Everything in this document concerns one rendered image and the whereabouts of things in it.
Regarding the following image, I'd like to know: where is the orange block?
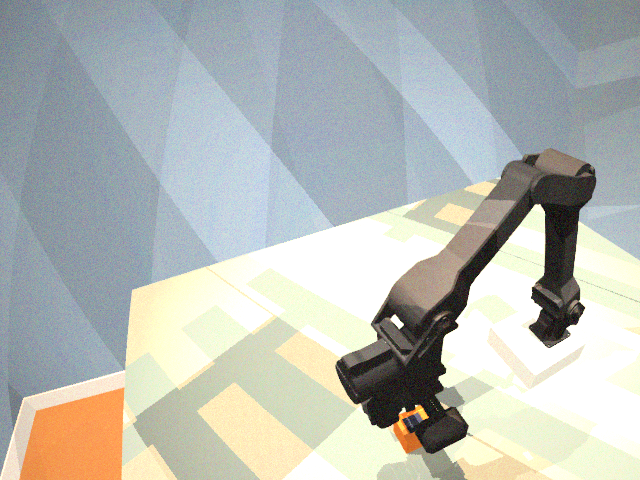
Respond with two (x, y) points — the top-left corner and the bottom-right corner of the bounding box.
(393, 405), (429, 454)

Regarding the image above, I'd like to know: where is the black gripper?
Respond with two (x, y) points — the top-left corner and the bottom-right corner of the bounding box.
(402, 362), (469, 454)

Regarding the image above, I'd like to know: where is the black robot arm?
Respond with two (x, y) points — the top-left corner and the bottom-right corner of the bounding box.
(334, 148), (597, 429)

